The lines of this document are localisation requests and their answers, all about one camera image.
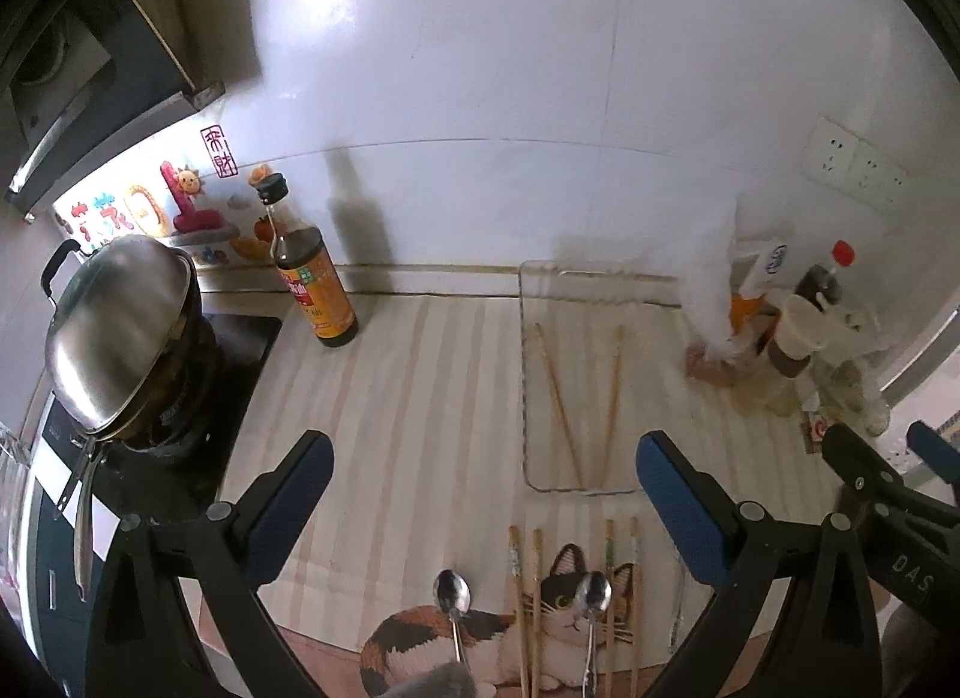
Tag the black induction cooktop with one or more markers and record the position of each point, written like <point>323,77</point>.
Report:
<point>172,482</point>

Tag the stainless steel wok lid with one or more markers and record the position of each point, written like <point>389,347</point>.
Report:
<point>112,322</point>

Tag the clear acrylic tray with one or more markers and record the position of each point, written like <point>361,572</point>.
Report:
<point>617,338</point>

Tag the red capped dark bottle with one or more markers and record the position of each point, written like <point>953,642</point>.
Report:
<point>820,284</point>

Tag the white plastic bag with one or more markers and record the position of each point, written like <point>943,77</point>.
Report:
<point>722,287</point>

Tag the small red white box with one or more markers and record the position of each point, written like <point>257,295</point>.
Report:
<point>814,428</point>

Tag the steel spoon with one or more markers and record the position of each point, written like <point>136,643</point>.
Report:
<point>453,598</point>
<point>592,600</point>

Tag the white wall socket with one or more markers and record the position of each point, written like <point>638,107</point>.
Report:
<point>840,160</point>

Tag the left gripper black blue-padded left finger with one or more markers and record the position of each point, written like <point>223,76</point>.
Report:
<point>142,641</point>

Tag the striped cat placemat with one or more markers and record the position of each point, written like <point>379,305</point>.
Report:
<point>424,409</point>

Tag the white plastic cup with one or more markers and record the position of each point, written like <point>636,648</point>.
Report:
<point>801,330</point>

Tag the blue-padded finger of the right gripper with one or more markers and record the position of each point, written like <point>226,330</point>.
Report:
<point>935,452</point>

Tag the chopstick with yellow band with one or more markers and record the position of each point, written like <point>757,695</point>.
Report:
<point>537,607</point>

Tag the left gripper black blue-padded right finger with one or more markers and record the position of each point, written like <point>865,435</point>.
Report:
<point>825,640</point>

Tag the range hood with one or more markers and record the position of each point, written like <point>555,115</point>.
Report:
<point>104,76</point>

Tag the steel spoon on cat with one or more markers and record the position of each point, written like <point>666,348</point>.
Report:
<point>592,600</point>

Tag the chopstick with grey band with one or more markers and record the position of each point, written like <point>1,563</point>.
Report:
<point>516,565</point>

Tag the dark soy sauce bottle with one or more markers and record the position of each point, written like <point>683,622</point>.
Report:
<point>303,262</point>

